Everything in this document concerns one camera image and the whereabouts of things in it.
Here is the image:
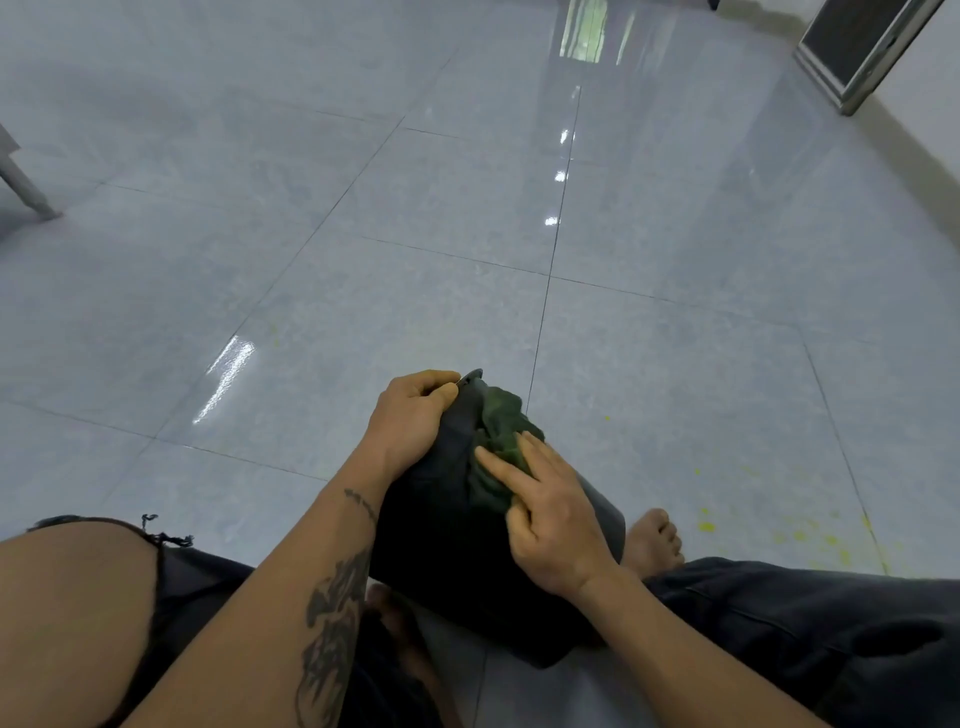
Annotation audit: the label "person's left hand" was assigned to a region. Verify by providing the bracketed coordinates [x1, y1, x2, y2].
[360, 369, 462, 482]

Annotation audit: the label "person's right hand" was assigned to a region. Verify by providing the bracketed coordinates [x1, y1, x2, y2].
[474, 432, 621, 602]

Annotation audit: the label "dark green cloth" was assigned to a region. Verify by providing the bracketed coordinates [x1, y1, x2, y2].
[468, 380, 548, 516]

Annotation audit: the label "black cloth bag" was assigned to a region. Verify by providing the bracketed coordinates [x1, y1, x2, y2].
[368, 367, 628, 671]

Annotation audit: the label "person's left forearm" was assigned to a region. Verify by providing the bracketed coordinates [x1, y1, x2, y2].
[120, 448, 396, 728]

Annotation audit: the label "person's right forearm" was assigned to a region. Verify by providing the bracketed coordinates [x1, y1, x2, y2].
[573, 564, 835, 728]

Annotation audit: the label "person's bare foot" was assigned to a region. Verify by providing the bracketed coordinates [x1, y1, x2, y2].
[621, 508, 686, 581]

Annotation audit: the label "person's dark grey trousers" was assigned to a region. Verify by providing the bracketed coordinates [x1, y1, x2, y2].
[30, 513, 960, 728]

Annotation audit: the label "person's left leg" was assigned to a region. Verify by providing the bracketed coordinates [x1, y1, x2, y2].
[0, 519, 164, 728]

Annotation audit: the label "grey chair leg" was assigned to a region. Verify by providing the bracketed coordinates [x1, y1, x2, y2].
[0, 123, 63, 223]

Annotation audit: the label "metal-framed dark panel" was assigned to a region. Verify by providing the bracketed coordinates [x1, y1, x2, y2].
[792, 0, 948, 118]

